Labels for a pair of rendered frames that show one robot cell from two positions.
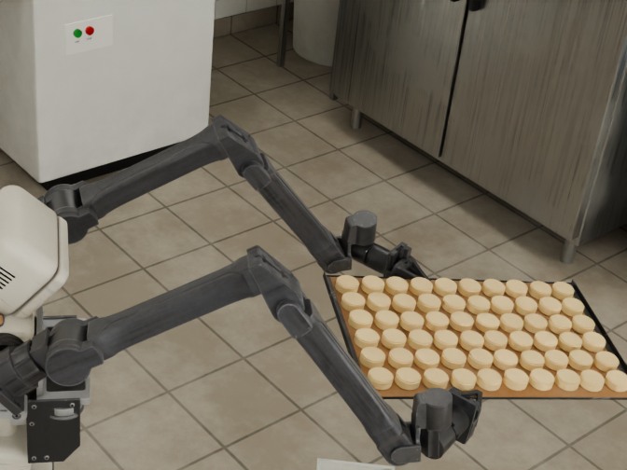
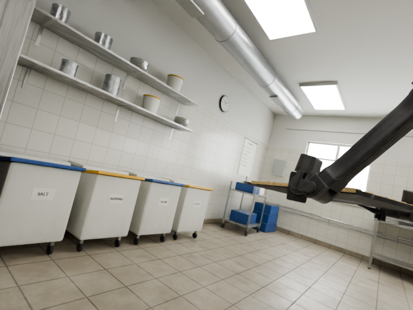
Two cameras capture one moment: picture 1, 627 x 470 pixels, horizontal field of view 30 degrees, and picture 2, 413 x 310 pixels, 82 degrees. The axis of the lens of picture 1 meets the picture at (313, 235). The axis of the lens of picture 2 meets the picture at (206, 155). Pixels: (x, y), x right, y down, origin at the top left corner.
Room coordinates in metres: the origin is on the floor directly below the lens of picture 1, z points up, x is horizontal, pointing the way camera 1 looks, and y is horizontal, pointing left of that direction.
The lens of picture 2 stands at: (2.64, 0.59, 0.96)
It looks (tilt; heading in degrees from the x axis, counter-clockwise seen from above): 5 degrees up; 262
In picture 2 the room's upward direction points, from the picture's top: 13 degrees clockwise
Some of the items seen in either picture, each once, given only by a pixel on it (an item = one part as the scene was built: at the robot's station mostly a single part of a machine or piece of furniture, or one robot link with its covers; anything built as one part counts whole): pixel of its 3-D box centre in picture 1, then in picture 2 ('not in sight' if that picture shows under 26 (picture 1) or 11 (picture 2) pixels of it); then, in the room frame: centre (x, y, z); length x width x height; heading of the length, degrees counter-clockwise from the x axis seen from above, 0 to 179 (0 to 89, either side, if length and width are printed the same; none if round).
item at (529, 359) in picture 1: (532, 360); not in sight; (1.91, -0.48, 0.98); 0.05 x 0.05 x 0.02
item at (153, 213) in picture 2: not in sight; (146, 206); (2.81, -2.52, 0.39); 0.64 x 0.54 x 0.77; 133
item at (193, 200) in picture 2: not in sight; (180, 208); (2.35, -2.97, 0.39); 0.64 x 0.54 x 0.77; 131
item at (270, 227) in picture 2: not in sight; (263, 224); (0.20, -4.78, 0.10); 0.60 x 0.40 x 0.20; 42
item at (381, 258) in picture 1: (384, 261); (298, 186); (2.20, -0.17, 0.99); 0.07 x 0.07 x 0.10; 60
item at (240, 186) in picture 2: not in sight; (247, 187); (1.04, -4.01, 0.88); 0.40 x 0.30 x 0.16; 137
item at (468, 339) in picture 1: (471, 340); not in sight; (1.94, -0.35, 0.99); 0.05 x 0.05 x 0.02
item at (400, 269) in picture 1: (411, 278); not in sight; (2.16, -0.23, 0.98); 0.09 x 0.07 x 0.07; 60
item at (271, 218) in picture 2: not in sight; (265, 216); (0.20, -4.78, 0.30); 0.60 x 0.40 x 0.20; 44
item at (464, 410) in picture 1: (451, 422); (389, 210); (1.69, -0.30, 0.99); 0.07 x 0.07 x 0.10; 60
